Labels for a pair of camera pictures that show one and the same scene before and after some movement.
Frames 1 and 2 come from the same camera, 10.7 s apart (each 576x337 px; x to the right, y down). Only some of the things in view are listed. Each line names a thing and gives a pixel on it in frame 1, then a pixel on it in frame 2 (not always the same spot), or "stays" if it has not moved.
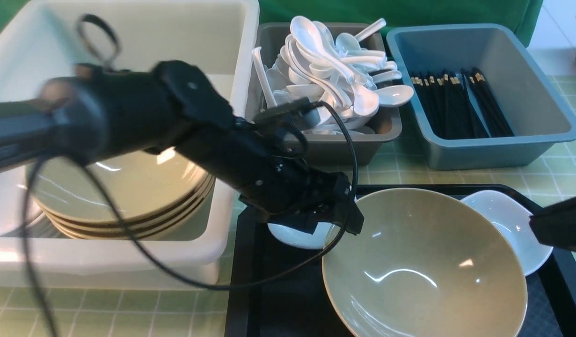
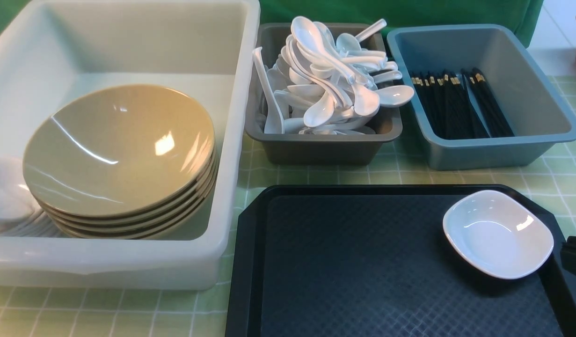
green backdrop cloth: x=528 y=14 stays
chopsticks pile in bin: x=460 y=105 stays
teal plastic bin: x=538 y=113 stays
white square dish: x=290 y=236 -> x=9 y=196
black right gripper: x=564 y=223 -> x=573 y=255
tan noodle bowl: x=424 y=263 -> x=119 y=150
